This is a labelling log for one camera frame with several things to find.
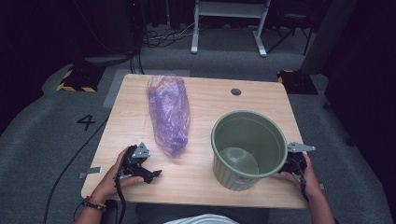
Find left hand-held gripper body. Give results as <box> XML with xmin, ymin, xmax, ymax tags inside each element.
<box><xmin>116</xmin><ymin>142</ymin><xmax>154</xmax><ymax>181</ymax></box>

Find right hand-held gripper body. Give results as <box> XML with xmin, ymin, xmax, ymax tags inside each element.
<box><xmin>278</xmin><ymin>142</ymin><xmax>317</xmax><ymax>185</ymax></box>

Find green plastic bin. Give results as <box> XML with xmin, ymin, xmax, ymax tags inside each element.
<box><xmin>210</xmin><ymin>110</ymin><xmax>289</xmax><ymax>192</ymax></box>

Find purple plastic bag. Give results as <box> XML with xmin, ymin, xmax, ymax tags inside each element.
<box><xmin>146</xmin><ymin>75</ymin><xmax>191</xmax><ymax>159</ymax></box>

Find person's right hand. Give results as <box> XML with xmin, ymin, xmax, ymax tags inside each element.
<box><xmin>279</xmin><ymin>153</ymin><xmax>325</xmax><ymax>201</ymax></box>

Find person's left hand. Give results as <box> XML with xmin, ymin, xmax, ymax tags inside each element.
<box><xmin>89</xmin><ymin>147</ymin><xmax>146</xmax><ymax>203</ymax></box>

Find person's dark pants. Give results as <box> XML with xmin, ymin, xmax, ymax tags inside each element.
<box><xmin>134</xmin><ymin>203</ymin><xmax>270</xmax><ymax>224</ymax></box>

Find person's white shirt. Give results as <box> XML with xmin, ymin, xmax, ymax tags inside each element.
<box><xmin>163</xmin><ymin>213</ymin><xmax>241</xmax><ymax>224</ymax></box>

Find black yellow striped base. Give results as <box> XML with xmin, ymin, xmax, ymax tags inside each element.
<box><xmin>276</xmin><ymin>69</ymin><xmax>319</xmax><ymax>95</ymax></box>
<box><xmin>56</xmin><ymin>64</ymin><xmax>106</xmax><ymax>93</ymax></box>

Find black stand legs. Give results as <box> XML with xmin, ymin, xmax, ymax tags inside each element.
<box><xmin>265</xmin><ymin>0</ymin><xmax>316</xmax><ymax>57</ymax></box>

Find grey column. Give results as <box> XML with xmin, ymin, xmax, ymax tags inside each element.
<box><xmin>299</xmin><ymin>0</ymin><xmax>359</xmax><ymax>76</ymax></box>

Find white metal stand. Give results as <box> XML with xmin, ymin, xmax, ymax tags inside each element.
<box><xmin>190</xmin><ymin>0</ymin><xmax>272</xmax><ymax>58</ymax></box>

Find right hand-held gripper cable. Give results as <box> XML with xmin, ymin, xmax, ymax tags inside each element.
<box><xmin>296</xmin><ymin>173</ymin><xmax>310</xmax><ymax>203</ymax></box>

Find hand-held gripper cable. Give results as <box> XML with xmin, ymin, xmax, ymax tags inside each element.
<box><xmin>296</xmin><ymin>173</ymin><xmax>310</xmax><ymax>203</ymax></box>
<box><xmin>114</xmin><ymin>176</ymin><xmax>127</xmax><ymax>224</ymax></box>

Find left hand-held gripper cable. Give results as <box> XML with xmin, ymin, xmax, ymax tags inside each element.
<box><xmin>114</xmin><ymin>176</ymin><xmax>127</xmax><ymax>224</ymax></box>

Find beaded bracelets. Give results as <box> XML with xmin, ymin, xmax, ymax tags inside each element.
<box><xmin>81</xmin><ymin>195</ymin><xmax>107</xmax><ymax>214</ymax></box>

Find long black floor cable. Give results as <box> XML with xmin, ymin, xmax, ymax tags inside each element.
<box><xmin>42</xmin><ymin>116</ymin><xmax>110</xmax><ymax>224</ymax></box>

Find thin black cable loop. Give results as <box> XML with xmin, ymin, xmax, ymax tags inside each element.
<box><xmin>73</xmin><ymin>201</ymin><xmax>92</xmax><ymax>222</ymax></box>

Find bundle of cables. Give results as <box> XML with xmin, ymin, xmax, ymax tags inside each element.
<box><xmin>129</xmin><ymin>21</ymin><xmax>200</xmax><ymax>76</ymax></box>

